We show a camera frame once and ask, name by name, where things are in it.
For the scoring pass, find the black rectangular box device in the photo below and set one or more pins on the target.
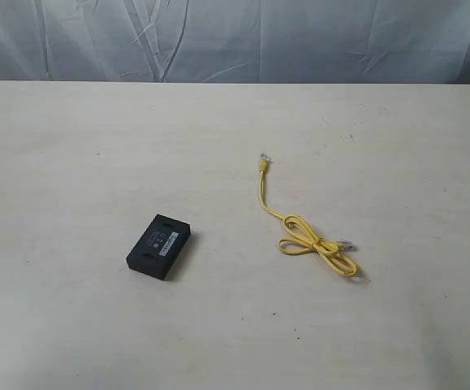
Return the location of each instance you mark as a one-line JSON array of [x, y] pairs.
[[156, 251]]

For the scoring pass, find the grey wrinkled backdrop cloth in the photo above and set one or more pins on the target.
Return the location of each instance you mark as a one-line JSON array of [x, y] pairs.
[[236, 41]]

